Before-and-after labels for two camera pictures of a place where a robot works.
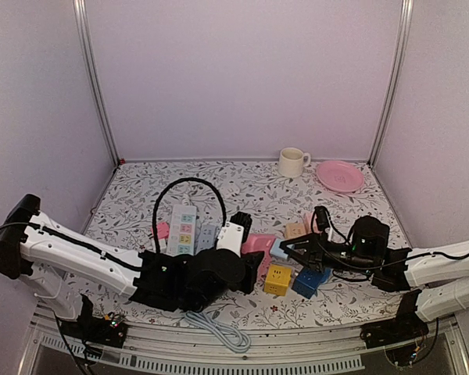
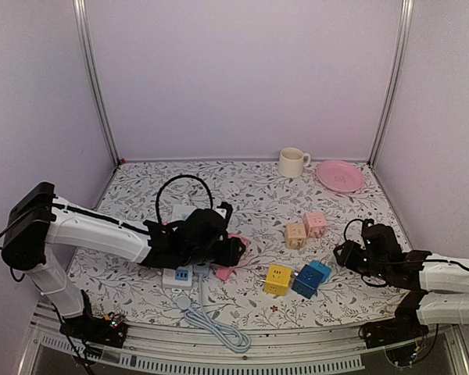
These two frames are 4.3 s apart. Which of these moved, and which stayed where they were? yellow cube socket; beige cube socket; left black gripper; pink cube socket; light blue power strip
Moved: left black gripper
Stayed: pink cube socket; yellow cube socket; light blue power strip; beige cube socket
